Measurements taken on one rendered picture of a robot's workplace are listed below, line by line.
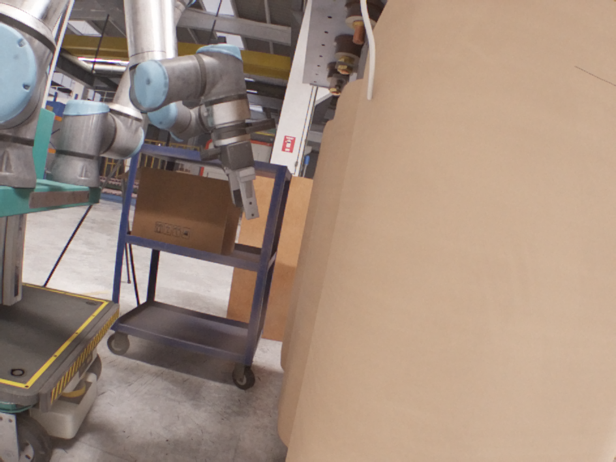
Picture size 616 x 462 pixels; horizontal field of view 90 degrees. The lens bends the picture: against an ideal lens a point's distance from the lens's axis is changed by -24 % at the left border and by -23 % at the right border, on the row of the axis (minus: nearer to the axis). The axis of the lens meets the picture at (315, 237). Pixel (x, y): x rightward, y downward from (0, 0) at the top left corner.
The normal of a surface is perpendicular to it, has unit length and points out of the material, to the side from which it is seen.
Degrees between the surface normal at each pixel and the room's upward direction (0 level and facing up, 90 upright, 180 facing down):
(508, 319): 90
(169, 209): 90
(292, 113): 90
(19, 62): 95
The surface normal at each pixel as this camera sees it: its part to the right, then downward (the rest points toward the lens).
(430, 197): -0.61, -0.06
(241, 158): 0.36, 0.26
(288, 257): 0.07, 0.09
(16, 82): 0.57, 0.26
